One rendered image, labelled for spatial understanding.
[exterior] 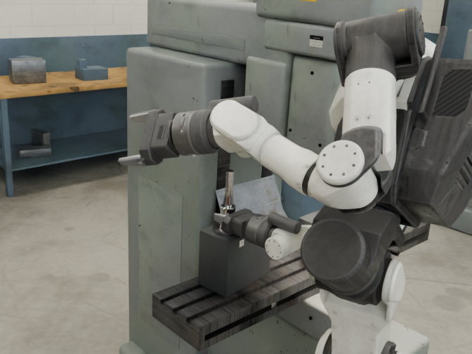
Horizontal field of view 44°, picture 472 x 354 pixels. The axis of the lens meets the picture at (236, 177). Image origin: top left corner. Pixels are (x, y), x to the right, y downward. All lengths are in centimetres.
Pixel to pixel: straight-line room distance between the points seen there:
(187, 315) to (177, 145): 71
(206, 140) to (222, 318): 74
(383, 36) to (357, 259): 39
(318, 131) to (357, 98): 87
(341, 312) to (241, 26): 112
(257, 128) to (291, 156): 8
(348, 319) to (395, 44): 59
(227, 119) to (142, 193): 144
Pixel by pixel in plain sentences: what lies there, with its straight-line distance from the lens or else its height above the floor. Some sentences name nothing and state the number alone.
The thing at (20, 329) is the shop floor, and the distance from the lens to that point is 345.
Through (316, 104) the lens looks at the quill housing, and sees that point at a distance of 188.
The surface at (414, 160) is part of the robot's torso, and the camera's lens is 114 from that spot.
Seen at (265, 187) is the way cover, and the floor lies 105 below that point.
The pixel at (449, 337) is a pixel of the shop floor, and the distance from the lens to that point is 361.
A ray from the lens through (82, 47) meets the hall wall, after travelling 616.
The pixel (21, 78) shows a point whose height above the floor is 93.
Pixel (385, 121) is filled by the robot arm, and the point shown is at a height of 164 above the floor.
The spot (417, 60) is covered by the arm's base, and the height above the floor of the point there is 173.
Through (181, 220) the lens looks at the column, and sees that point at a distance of 229.
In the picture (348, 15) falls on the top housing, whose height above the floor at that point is 176.
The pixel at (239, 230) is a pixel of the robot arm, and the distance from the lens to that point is 171.
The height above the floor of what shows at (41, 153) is 27.
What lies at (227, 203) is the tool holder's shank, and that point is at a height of 121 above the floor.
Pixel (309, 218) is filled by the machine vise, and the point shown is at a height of 100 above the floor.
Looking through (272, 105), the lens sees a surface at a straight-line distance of 198.
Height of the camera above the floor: 186
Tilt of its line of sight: 19 degrees down
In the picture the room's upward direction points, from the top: 3 degrees clockwise
